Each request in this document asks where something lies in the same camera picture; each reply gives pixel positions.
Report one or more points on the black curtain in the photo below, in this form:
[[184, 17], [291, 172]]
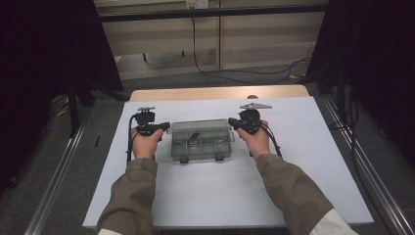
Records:
[[375, 65], [49, 65]]

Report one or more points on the wooden table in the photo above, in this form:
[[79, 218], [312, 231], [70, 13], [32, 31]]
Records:
[[202, 93]]

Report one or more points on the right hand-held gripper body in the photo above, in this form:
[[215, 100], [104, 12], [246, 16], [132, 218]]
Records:
[[253, 119]]

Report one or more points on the person's right hand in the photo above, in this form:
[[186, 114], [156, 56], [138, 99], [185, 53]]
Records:
[[257, 143]]

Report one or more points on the small black floor object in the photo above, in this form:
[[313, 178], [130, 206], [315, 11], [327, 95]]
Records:
[[97, 141]]

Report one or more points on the translucent grey compartment storage box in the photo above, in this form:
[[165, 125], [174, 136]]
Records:
[[200, 140]]

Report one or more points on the white table cover sheet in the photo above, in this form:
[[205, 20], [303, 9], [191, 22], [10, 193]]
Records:
[[208, 189]]

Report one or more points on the metal floor rail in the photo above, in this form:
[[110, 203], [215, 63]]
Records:
[[55, 182], [375, 163]]

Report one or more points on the white wall socket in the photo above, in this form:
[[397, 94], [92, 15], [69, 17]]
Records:
[[197, 3]]

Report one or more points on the wooden wall post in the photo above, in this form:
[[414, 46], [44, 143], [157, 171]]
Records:
[[219, 39]]

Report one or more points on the small clear plastic bag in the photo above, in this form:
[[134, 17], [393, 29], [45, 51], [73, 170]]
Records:
[[195, 142], [220, 141]]

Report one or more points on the person's left hand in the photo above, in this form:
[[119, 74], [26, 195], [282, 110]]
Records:
[[145, 145]]

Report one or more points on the black stand post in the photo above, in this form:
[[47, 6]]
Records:
[[73, 111]]

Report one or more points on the black horizontal rail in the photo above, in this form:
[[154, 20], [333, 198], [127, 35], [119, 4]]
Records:
[[212, 12]]

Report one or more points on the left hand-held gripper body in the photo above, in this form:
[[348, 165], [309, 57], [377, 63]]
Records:
[[146, 118]]

